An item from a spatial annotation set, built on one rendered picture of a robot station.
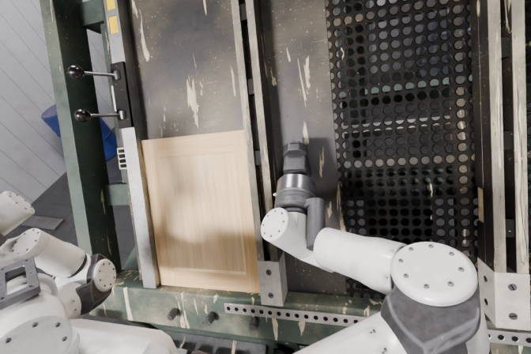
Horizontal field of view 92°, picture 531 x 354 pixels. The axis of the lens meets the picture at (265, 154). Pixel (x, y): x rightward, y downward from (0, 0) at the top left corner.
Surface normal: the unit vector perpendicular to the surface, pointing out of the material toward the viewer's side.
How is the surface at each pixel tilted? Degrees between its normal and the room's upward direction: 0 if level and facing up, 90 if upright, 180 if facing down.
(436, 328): 23
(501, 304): 53
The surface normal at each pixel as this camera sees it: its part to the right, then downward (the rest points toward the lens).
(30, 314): 0.08, -0.99
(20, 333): 0.71, 0.11
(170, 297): -0.27, 0.10
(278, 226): -0.65, -0.55
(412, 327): -0.39, -0.87
